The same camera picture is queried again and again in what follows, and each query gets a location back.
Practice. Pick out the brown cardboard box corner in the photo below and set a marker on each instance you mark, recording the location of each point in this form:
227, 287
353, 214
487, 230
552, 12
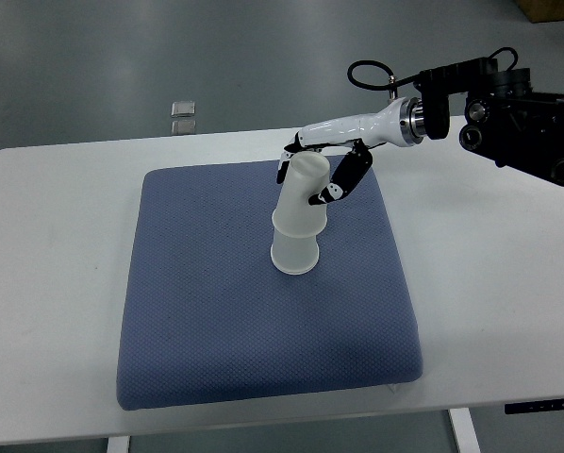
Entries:
542, 11

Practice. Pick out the blue fabric cushion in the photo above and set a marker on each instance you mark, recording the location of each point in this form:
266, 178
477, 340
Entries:
208, 318

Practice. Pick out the white paper cup on cushion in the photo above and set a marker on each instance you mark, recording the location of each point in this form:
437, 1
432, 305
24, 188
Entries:
292, 255

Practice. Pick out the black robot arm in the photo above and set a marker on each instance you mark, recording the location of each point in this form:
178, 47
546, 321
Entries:
506, 122

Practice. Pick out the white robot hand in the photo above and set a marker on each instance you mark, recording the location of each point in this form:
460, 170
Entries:
400, 123

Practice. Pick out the black desk control panel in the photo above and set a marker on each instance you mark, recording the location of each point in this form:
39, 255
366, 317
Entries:
534, 406

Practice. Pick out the upper metal floor plate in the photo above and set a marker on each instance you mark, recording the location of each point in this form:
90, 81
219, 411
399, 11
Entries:
183, 109

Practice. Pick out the lower metal floor plate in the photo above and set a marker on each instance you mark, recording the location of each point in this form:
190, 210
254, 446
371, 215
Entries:
182, 127

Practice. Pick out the metal floor plate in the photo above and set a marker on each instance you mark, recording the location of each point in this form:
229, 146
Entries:
182, 127
183, 109

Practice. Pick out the white right table leg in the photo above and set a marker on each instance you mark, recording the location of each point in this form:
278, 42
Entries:
463, 430

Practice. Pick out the white left table leg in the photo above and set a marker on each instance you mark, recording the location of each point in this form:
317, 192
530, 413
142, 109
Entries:
118, 444

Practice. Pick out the white table leg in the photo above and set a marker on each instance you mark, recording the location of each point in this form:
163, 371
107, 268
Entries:
463, 430
118, 444

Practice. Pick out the white paper cup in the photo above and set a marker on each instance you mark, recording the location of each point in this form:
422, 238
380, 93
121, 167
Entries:
307, 174
292, 255

